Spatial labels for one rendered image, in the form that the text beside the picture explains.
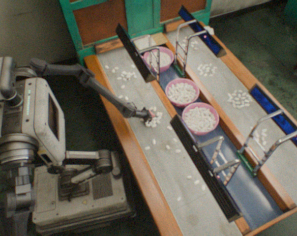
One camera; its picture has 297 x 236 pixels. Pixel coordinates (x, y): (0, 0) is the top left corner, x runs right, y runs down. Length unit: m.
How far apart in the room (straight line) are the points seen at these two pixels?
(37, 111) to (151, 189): 0.83
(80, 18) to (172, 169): 1.37
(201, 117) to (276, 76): 1.75
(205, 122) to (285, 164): 0.59
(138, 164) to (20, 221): 0.80
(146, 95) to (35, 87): 1.00
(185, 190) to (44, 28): 2.36
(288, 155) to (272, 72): 1.77
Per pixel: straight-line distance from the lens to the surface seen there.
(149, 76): 1.67
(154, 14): 2.42
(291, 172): 1.89
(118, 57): 2.37
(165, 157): 1.73
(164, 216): 1.58
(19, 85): 1.31
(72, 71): 1.76
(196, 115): 1.92
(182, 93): 2.05
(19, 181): 1.13
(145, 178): 1.65
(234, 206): 1.28
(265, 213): 1.80
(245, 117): 2.00
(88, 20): 2.24
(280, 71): 3.59
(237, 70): 2.28
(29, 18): 3.14
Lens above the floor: 2.30
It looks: 55 degrees down
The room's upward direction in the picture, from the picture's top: 3 degrees counter-clockwise
